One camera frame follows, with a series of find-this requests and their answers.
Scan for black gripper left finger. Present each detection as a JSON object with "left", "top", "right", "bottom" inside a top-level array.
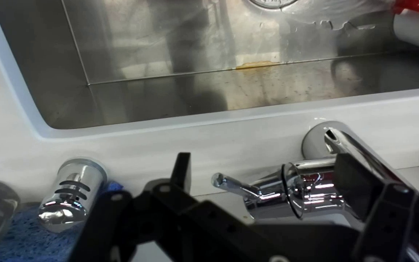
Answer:
[{"left": 68, "top": 151, "right": 288, "bottom": 262}]

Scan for stainless steel sink basin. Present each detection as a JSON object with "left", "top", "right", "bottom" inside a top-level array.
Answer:
[{"left": 0, "top": 0, "right": 419, "bottom": 130}]

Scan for chrome air gap cap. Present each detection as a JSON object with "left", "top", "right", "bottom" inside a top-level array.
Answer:
[{"left": 37, "top": 157, "right": 107, "bottom": 233}]

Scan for chrome gooseneck kitchen tap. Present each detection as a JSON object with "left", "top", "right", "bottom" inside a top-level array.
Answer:
[{"left": 210, "top": 121, "right": 419, "bottom": 262}]

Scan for blue sponge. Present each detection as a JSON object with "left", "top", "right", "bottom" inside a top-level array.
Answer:
[{"left": 0, "top": 179, "right": 123, "bottom": 262}]

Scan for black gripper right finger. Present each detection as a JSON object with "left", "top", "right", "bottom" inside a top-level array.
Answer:
[{"left": 337, "top": 153, "right": 419, "bottom": 262}]

